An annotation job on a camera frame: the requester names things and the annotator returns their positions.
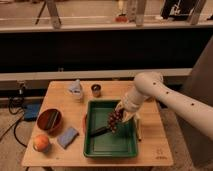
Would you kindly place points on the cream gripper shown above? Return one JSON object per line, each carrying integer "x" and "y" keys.
{"x": 126, "y": 115}

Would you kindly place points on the dark red grape bunch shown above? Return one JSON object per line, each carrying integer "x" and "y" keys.
{"x": 113, "y": 119}

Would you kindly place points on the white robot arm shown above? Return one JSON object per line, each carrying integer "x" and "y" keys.
{"x": 150, "y": 84}

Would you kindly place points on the green plastic tray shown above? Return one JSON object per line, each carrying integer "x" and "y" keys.
{"x": 121, "y": 143}

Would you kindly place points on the cream pen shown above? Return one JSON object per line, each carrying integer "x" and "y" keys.
{"x": 138, "y": 126}

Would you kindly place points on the black dish brush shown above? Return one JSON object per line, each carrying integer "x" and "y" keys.
{"x": 99, "y": 131}

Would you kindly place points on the small dark metal cup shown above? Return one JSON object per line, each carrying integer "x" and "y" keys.
{"x": 96, "y": 90}

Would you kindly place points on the blue sponge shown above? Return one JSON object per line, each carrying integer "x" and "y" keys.
{"x": 67, "y": 137}

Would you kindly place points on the brown wooden bowl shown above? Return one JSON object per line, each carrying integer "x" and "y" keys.
{"x": 50, "y": 120}

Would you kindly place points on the blue box on floor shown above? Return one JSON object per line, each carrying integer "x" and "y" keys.
{"x": 31, "y": 111}

